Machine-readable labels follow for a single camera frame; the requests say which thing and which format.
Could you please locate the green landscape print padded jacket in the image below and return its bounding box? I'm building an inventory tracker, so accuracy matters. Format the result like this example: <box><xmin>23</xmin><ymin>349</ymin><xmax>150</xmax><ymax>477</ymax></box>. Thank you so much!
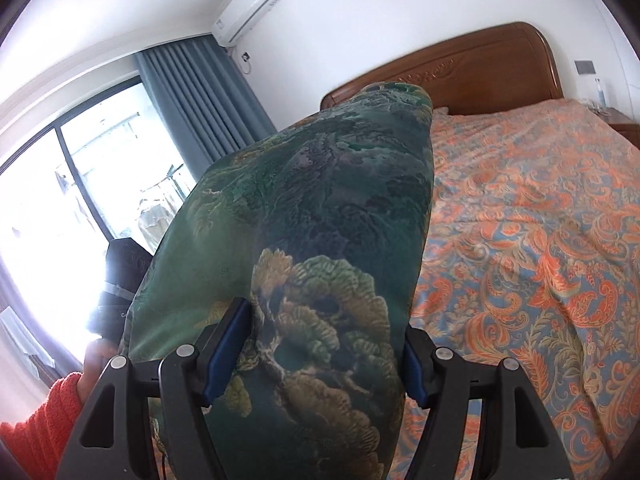
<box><xmin>120</xmin><ymin>82</ymin><xmax>434</xmax><ymax>479</ymax></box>

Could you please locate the person's left hand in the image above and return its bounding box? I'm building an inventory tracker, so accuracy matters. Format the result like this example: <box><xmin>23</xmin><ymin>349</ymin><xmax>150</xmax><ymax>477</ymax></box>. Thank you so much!
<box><xmin>77</xmin><ymin>338</ymin><xmax>117</xmax><ymax>403</ymax></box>

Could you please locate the glass balcony window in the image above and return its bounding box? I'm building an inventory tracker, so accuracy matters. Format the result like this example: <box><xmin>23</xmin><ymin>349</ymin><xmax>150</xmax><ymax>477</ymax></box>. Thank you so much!
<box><xmin>1</xmin><ymin>77</ymin><xmax>195</xmax><ymax>356</ymax></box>

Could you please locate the orange floral bed quilt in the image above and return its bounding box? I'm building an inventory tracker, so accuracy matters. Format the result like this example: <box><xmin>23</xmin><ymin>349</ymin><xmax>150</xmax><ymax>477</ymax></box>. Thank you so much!
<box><xmin>411</xmin><ymin>100</ymin><xmax>639</xmax><ymax>479</ymax></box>

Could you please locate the blue-grey window curtain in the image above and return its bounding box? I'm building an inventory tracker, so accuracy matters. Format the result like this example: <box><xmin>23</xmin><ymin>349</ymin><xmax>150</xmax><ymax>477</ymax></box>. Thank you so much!
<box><xmin>134</xmin><ymin>35</ymin><xmax>277</xmax><ymax>180</ymax></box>

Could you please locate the orange knitted sweater sleeve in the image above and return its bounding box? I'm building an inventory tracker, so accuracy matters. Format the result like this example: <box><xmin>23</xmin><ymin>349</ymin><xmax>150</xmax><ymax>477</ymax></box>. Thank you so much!
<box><xmin>1</xmin><ymin>372</ymin><xmax>82</xmax><ymax>480</ymax></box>

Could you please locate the wooden bedside table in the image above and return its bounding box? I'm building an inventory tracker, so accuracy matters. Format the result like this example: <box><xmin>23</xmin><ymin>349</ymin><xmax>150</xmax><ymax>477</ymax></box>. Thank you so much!
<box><xmin>602</xmin><ymin>107</ymin><xmax>640</xmax><ymax>148</ymax></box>

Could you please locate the brown wooden headboard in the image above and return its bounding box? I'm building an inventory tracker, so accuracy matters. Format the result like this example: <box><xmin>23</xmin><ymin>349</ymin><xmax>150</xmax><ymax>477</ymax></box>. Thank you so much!
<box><xmin>320</xmin><ymin>22</ymin><xmax>564</xmax><ymax>115</ymax></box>

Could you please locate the clear water bottle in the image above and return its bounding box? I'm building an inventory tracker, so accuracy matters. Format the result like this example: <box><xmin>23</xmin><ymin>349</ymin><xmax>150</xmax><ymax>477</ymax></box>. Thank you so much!
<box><xmin>595</xmin><ymin>78</ymin><xmax>606</xmax><ymax>110</ymax></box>

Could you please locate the white wall air conditioner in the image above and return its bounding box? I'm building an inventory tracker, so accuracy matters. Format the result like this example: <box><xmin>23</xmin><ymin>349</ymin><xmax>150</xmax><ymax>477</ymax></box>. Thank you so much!
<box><xmin>212</xmin><ymin>0</ymin><xmax>280</xmax><ymax>48</ymax></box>

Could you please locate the grey wall switch panel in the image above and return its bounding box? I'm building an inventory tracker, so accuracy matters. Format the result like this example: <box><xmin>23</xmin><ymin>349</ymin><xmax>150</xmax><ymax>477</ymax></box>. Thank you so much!
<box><xmin>574</xmin><ymin>60</ymin><xmax>597</xmax><ymax>75</ymax></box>

